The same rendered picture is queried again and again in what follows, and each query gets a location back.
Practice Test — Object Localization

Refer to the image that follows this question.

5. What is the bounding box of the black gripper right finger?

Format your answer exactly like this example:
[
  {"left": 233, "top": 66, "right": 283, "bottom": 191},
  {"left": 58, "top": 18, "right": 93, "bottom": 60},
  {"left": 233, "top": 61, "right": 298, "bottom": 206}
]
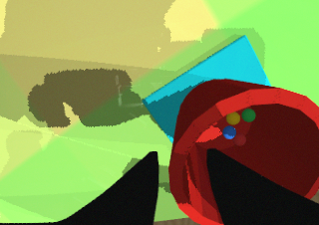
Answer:
[{"left": 207, "top": 148, "right": 319, "bottom": 225}]

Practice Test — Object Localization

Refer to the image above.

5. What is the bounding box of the red cup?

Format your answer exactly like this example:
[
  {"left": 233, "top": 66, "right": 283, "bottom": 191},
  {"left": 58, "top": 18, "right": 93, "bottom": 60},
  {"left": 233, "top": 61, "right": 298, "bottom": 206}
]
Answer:
[{"left": 168, "top": 79, "right": 319, "bottom": 225}]

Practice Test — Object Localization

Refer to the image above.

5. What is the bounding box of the red marble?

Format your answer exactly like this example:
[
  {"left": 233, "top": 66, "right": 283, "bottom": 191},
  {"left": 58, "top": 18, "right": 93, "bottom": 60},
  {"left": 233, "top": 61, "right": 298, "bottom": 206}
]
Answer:
[{"left": 232, "top": 132, "right": 246, "bottom": 146}]

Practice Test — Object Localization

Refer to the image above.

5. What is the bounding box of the green marble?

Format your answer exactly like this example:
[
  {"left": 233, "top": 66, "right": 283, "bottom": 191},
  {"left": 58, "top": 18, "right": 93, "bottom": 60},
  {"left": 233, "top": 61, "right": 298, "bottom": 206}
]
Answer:
[{"left": 242, "top": 109, "right": 255, "bottom": 122}]

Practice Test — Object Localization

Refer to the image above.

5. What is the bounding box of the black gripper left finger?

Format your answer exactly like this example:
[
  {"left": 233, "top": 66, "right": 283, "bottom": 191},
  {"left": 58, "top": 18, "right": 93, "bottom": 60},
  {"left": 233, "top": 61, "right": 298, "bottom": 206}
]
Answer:
[{"left": 0, "top": 152, "right": 160, "bottom": 225}]

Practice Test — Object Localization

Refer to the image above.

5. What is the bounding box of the yellow marble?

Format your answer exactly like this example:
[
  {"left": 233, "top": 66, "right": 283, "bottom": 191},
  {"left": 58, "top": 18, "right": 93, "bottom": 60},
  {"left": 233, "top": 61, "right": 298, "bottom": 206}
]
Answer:
[{"left": 227, "top": 112, "right": 240, "bottom": 125}]

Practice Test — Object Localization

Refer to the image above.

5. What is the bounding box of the blue marble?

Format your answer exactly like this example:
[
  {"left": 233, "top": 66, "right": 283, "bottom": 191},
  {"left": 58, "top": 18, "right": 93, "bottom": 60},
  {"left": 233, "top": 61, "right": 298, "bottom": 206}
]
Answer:
[{"left": 223, "top": 125, "right": 236, "bottom": 138}]

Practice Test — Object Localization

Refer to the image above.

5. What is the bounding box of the tan wooden bar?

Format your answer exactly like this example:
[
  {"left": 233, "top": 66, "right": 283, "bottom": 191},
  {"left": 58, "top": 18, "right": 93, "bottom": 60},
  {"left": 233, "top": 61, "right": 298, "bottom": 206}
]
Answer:
[{"left": 153, "top": 190, "right": 319, "bottom": 225}]

